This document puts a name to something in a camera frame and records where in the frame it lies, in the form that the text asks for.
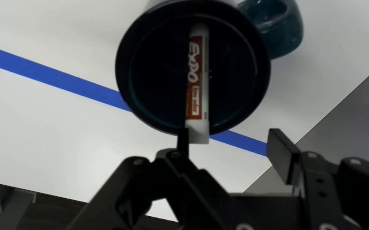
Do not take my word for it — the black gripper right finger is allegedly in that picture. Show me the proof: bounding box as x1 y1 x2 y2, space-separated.
267 128 369 230

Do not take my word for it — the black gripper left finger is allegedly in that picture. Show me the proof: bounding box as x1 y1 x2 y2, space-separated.
67 127 240 230

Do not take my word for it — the white red Expo marker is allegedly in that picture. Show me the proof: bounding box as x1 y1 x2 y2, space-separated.
184 23 212 146

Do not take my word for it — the dark teal speckled mug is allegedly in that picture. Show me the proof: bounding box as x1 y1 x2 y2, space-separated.
114 0 306 137

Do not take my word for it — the blue tape line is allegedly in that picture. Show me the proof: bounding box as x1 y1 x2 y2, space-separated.
0 41 270 158

